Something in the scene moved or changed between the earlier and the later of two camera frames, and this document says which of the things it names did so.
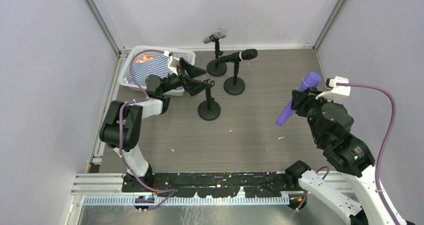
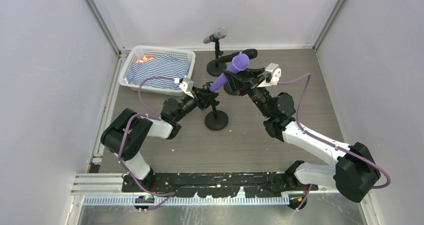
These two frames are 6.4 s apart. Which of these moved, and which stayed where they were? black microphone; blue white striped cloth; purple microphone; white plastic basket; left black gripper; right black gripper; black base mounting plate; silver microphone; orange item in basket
Moved: right black gripper; purple microphone; left black gripper
Stayed: white plastic basket; black microphone; blue white striped cloth; orange item in basket; black base mounting plate; silver microphone
